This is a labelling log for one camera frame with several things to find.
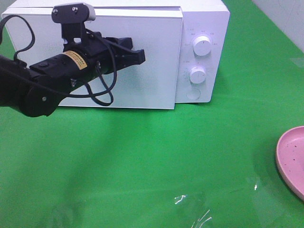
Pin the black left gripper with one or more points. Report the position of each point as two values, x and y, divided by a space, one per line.
74 67

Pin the white microwave door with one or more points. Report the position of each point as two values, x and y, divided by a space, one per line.
156 30

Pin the white microwave knob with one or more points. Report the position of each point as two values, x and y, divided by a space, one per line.
202 45
197 75

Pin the round white door-release button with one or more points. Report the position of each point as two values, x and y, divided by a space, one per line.
193 94

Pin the pink speckled plate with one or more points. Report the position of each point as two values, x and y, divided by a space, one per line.
290 159

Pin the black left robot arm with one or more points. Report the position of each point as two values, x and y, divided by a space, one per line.
16 92

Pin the white microwave oven body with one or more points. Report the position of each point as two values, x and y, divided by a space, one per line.
200 18

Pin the green table cloth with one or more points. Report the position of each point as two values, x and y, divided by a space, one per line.
197 166

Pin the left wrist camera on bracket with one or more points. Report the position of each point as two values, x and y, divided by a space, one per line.
72 18

